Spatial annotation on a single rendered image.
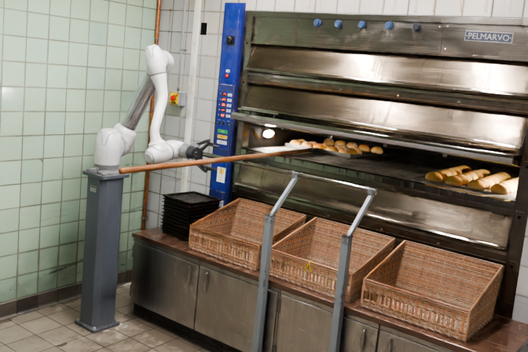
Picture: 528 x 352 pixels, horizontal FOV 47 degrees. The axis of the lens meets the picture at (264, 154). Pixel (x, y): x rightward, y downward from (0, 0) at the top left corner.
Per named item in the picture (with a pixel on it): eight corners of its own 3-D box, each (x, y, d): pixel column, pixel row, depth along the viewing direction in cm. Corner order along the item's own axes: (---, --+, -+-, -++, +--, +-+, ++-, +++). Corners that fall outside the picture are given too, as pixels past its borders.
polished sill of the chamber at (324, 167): (246, 154, 423) (246, 148, 422) (516, 208, 317) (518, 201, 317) (240, 154, 418) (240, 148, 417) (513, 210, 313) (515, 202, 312)
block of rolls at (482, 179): (457, 171, 405) (459, 163, 404) (534, 185, 377) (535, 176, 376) (422, 180, 356) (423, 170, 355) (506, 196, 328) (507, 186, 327)
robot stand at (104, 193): (74, 323, 395) (82, 170, 381) (100, 315, 411) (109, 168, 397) (93, 334, 382) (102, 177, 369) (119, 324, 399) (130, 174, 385)
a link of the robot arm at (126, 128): (97, 151, 392) (108, 147, 414) (119, 163, 392) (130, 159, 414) (151, 44, 380) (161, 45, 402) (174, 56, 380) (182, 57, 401)
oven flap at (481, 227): (237, 186, 420) (246, 158, 423) (505, 251, 315) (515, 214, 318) (233, 184, 416) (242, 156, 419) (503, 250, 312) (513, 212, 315)
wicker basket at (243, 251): (236, 236, 422) (240, 196, 418) (303, 257, 388) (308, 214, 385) (186, 247, 383) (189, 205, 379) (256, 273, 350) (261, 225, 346)
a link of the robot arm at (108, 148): (89, 163, 375) (91, 128, 372) (100, 159, 393) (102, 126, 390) (115, 166, 373) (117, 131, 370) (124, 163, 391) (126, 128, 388)
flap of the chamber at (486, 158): (230, 118, 402) (248, 122, 418) (511, 163, 297) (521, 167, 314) (230, 114, 402) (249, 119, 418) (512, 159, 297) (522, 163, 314)
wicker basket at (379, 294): (397, 285, 351) (404, 238, 348) (497, 316, 319) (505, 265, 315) (357, 306, 313) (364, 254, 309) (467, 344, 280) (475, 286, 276)
